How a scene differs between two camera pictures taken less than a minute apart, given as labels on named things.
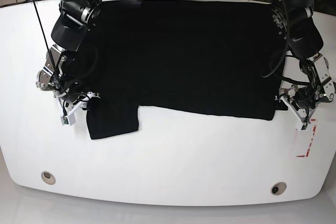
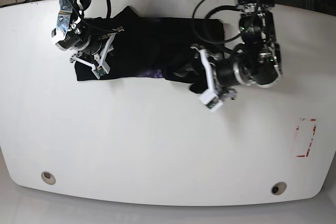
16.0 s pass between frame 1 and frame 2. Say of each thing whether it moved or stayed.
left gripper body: moved
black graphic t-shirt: moved
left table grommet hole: stayed
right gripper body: moved
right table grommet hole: stayed
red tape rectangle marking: stayed
